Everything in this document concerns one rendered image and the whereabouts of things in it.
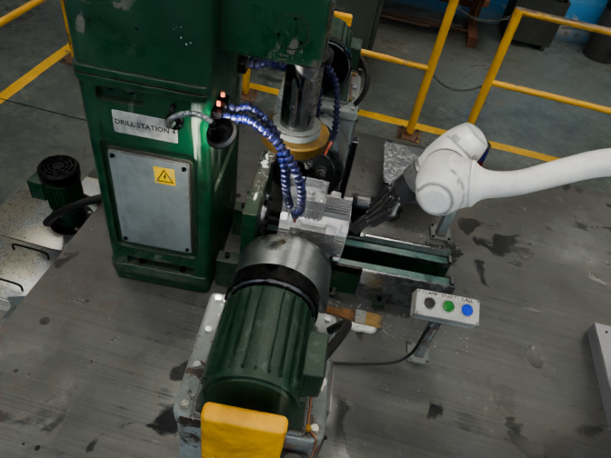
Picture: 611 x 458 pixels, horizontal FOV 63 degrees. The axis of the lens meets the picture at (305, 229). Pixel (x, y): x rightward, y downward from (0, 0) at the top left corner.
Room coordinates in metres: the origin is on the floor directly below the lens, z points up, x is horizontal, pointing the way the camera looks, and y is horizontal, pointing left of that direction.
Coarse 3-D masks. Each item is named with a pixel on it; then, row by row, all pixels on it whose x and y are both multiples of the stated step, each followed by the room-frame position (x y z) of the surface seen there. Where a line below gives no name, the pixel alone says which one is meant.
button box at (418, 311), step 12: (420, 300) 0.85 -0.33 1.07; (444, 300) 0.86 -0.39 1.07; (456, 300) 0.87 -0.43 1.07; (468, 300) 0.87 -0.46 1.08; (420, 312) 0.82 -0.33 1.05; (432, 312) 0.83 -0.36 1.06; (444, 312) 0.83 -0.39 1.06; (456, 312) 0.84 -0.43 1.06; (456, 324) 0.83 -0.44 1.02; (468, 324) 0.82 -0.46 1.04
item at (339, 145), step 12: (324, 120) 1.46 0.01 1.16; (336, 144) 1.37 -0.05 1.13; (324, 156) 1.32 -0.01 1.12; (336, 156) 1.33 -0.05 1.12; (276, 168) 1.32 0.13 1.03; (300, 168) 1.32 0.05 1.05; (312, 168) 1.32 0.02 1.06; (324, 168) 1.31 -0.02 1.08; (336, 168) 1.32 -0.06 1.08; (276, 180) 1.32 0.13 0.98; (324, 180) 1.32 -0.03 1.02; (336, 180) 1.32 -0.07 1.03
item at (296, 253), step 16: (256, 240) 0.89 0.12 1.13; (272, 240) 0.87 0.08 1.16; (288, 240) 0.88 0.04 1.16; (304, 240) 0.89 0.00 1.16; (240, 256) 0.87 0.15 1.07; (256, 256) 0.82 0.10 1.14; (272, 256) 0.82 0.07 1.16; (288, 256) 0.82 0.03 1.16; (304, 256) 0.84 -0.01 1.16; (320, 256) 0.87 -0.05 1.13; (304, 272) 0.79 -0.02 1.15; (320, 272) 0.83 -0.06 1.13; (320, 288) 0.78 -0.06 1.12; (320, 304) 0.74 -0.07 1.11
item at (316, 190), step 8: (304, 176) 1.16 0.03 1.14; (312, 184) 1.16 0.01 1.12; (320, 184) 1.16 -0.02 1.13; (328, 184) 1.15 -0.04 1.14; (296, 192) 1.12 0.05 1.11; (312, 192) 1.11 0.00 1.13; (320, 192) 1.14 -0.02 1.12; (296, 200) 1.06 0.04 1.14; (312, 200) 1.07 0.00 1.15; (312, 208) 1.06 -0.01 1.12; (320, 208) 1.06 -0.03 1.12; (304, 216) 1.06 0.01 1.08; (312, 216) 1.06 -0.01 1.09; (320, 216) 1.06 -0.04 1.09
